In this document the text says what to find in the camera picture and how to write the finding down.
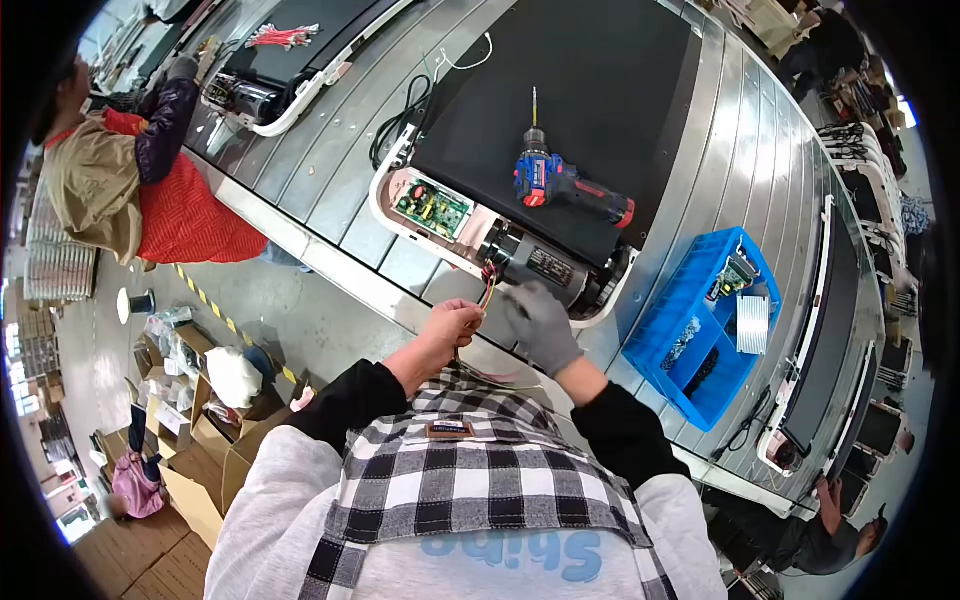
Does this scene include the blue cordless drill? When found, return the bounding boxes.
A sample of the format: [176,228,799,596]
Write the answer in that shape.
[513,86,637,230]

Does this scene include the red and yellow wire bundle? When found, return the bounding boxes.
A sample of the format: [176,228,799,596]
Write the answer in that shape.
[450,261,543,393]

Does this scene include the black power cable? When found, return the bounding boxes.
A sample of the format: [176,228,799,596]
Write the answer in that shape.
[369,73,438,172]
[708,385,774,463]

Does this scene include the pile of black screws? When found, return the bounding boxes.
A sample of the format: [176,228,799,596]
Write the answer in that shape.
[682,346,722,399]

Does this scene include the small circuit board with wires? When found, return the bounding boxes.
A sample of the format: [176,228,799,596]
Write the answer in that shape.
[705,251,761,303]

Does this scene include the person's left fingers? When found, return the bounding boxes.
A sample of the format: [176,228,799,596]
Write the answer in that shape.
[448,298,487,335]

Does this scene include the pile of cardboard boxes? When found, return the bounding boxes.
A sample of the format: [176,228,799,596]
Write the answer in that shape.
[75,322,301,600]

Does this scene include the silver finned heat sink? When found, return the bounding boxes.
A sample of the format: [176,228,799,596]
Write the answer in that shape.
[735,294,773,357]

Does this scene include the black belt white frame treadmill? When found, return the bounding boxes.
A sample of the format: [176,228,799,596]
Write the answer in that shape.
[201,0,415,139]
[367,0,704,331]
[756,195,880,478]

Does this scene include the bundle of red cables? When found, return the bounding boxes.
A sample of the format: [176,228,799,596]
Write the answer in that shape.
[244,22,322,52]

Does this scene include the green circuit board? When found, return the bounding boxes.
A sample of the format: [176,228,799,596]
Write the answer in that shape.
[393,178,473,240]

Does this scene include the person's body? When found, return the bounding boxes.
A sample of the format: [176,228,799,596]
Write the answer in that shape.
[204,366,729,600]

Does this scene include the person's right hand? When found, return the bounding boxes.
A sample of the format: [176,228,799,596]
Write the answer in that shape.
[501,281,586,380]

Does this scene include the person's left hand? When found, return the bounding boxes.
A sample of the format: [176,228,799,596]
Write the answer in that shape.
[422,298,487,355]

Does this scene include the blue plastic bin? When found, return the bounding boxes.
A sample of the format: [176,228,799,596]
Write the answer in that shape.
[622,226,783,434]

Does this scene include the grey electric motor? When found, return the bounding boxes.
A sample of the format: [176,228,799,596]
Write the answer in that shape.
[476,217,633,318]

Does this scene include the black wire spool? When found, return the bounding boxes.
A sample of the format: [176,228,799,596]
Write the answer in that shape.
[116,287,157,326]

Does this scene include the pile of silver screws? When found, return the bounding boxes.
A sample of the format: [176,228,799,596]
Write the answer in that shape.
[660,315,703,373]

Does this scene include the white plastic bag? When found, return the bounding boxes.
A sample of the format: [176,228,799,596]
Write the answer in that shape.
[204,346,264,411]

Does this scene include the metal slat conveyor line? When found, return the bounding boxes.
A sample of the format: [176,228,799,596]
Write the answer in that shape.
[142,0,895,520]

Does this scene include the person's right fingers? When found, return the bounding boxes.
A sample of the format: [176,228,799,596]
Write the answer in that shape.
[501,281,545,325]

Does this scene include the thin white wire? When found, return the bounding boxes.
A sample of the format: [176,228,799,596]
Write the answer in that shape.
[433,31,495,78]

